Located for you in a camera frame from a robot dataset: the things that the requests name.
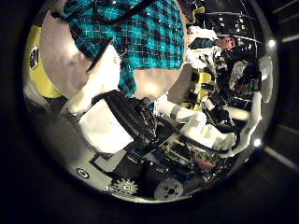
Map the teal plaid shirt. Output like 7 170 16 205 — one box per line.
50 0 186 99

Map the person with dark hair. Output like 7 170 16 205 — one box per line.
214 33 247 63

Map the yellow chair with label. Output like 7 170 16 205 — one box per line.
24 24 64 99

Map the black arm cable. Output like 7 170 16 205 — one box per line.
155 116 241 155

